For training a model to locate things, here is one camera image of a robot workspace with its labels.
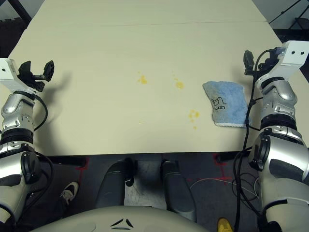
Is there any yellow liquid spill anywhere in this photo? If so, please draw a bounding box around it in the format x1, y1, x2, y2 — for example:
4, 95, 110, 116
136, 71, 148, 86
170, 70, 185, 89
188, 109, 201, 130

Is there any blue fluffy rag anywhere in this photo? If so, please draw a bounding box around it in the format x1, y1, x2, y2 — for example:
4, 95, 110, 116
202, 81, 249, 128

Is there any grey robot torso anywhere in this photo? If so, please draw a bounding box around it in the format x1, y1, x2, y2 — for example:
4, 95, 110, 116
30, 205, 223, 232

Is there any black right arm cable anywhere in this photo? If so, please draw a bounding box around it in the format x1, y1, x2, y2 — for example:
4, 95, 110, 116
233, 48, 278, 232

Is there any dark grey robot leg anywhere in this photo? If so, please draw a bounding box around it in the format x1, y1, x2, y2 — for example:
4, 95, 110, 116
95, 157, 139, 209
160, 159, 197, 222

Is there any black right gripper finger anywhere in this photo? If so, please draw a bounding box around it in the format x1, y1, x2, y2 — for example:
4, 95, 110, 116
266, 47, 279, 60
242, 49, 256, 75

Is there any black metal frame bar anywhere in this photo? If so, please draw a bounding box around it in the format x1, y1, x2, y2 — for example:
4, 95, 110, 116
9, 0, 34, 22

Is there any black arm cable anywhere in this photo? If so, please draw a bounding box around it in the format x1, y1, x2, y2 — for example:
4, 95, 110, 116
233, 48, 278, 232
14, 90, 49, 131

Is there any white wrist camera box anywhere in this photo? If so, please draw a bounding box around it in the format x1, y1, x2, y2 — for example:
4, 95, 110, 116
255, 40, 309, 84
0, 57, 44, 94

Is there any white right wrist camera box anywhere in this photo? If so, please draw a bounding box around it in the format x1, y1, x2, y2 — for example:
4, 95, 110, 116
255, 40, 309, 84

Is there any black tripod stand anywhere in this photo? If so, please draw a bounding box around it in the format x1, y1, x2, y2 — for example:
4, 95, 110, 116
268, 0, 309, 31

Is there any yellow floor object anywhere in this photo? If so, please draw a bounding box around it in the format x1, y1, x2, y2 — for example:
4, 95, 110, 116
217, 217, 234, 232

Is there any thin black floor cable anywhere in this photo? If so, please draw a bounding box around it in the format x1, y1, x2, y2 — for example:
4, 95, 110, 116
231, 173, 262, 202

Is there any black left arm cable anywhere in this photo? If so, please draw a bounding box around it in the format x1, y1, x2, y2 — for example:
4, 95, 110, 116
14, 90, 49, 131

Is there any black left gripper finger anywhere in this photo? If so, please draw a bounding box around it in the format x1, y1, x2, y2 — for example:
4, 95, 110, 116
18, 60, 35, 81
42, 59, 55, 82

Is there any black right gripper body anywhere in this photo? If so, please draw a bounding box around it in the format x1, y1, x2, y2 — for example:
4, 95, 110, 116
253, 54, 282, 77

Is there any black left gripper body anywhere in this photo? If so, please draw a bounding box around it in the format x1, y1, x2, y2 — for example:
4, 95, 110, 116
23, 73, 47, 92

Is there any white bystander sneaker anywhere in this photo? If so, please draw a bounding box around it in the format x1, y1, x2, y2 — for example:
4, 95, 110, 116
59, 181, 80, 205

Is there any dark grey robot left leg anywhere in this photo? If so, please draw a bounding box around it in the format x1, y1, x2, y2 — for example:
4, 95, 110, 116
95, 157, 139, 209

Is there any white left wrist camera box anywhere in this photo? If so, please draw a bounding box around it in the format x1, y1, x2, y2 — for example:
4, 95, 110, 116
0, 57, 44, 94

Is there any dark grey robot right leg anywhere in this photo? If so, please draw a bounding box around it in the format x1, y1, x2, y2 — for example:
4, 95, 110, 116
160, 159, 197, 222

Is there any thin white floor cable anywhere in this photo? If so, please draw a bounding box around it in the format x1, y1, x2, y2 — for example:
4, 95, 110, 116
189, 177, 236, 191

